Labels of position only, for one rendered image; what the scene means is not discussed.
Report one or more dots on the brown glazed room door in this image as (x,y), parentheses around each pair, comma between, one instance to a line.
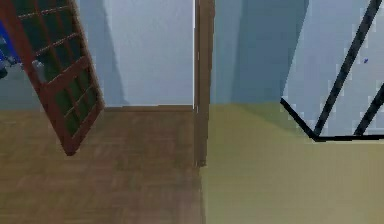
(56,83)

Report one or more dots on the brown door frame post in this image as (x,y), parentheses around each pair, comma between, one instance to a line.
(202,83)

